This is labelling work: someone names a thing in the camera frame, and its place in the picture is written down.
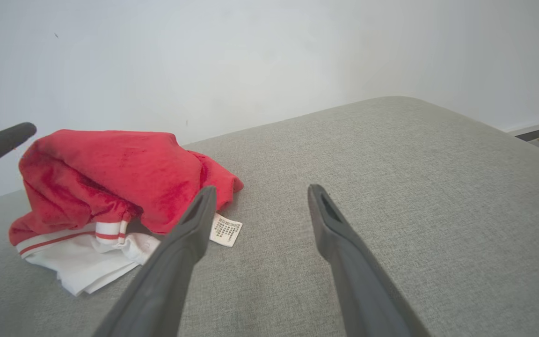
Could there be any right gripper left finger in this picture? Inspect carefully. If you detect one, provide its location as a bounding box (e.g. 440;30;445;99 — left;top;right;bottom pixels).
93;186;217;337

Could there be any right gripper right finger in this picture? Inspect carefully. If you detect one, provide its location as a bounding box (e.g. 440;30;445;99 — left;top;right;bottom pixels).
307;184;431;337

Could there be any red basketball jersey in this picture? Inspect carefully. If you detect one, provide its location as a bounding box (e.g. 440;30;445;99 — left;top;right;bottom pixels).
8;129;244;296

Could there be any white wall baseboard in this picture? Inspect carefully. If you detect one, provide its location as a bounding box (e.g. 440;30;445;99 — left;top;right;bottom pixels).
507;116;539;137

